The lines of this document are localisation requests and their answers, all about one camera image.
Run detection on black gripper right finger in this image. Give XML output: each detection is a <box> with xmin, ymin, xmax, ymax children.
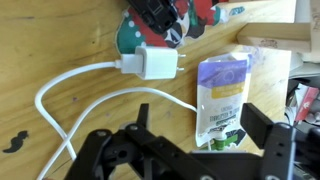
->
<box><xmin>239</xmin><ymin>102</ymin><xmax>320</xmax><ymax>180</ymax></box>

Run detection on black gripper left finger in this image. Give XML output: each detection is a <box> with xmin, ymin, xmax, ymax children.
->
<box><xmin>64</xmin><ymin>103</ymin><xmax>218</xmax><ymax>180</ymax></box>

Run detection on white purple packet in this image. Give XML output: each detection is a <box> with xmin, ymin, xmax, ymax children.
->
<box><xmin>194</xmin><ymin>52</ymin><xmax>254</xmax><ymax>152</ymax></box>

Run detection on red white paper sticker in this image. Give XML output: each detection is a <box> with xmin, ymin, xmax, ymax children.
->
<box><xmin>284</xmin><ymin>63</ymin><xmax>320</xmax><ymax>126</ymax></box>

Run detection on black mustache sticker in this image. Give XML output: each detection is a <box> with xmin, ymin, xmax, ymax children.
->
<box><xmin>2</xmin><ymin>130</ymin><xmax>30</xmax><ymax>154</ymax></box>

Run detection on white charger adapter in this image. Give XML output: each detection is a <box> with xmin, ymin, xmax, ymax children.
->
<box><xmin>119</xmin><ymin>45</ymin><xmax>186</xmax><ymax>81</ymax></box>

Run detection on small wooden block stand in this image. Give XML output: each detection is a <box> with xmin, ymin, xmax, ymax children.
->
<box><xmin>236</xmin><ymin>0</ymin><xmax>320</xmax><ymax>63</ymax></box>

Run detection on red green christmas sticker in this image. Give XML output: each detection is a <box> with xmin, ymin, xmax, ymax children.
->
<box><xmin>114</xmin><ymin>0</ymin><xmax>246</xmax><ymax>54</ymax></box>

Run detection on black clip device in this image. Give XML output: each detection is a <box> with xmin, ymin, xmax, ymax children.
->
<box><xmin>128</xmin><ymin>0</ymin><xmax>179</xmax><ymax>34</ymax></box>

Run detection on white charger cable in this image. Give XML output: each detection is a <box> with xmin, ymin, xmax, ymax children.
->
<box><xmin>34</xmin><ymin>59</ymin><xmax>198</xmax><ymax>180</ymax></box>

